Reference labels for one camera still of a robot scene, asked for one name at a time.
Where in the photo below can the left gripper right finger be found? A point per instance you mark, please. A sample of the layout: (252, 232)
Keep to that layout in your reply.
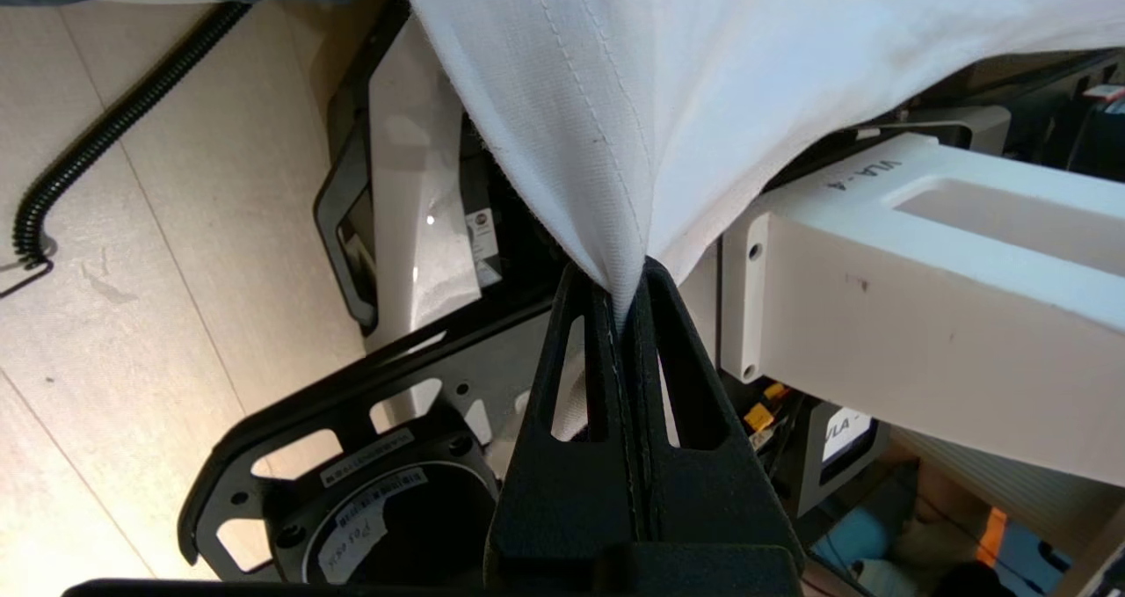
(703, 509)

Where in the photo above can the yellow power connector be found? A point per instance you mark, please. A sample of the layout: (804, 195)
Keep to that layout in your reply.
(758, 417)

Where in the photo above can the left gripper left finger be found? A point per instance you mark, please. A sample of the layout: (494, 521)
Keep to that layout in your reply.
(562, 509)

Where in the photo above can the white robot torso column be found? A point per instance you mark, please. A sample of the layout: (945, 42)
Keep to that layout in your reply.
(923, 316)

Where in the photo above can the black round wheel motor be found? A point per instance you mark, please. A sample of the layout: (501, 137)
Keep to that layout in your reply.
(413, 535)

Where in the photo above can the black robot base chassis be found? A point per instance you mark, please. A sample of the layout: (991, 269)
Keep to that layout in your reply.
(492, 368)

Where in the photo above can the white T-shirt with blue print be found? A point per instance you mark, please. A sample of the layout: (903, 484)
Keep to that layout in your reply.
(703, 69)

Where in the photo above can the grey labelled box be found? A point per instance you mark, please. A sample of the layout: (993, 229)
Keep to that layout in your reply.
(835, 483)

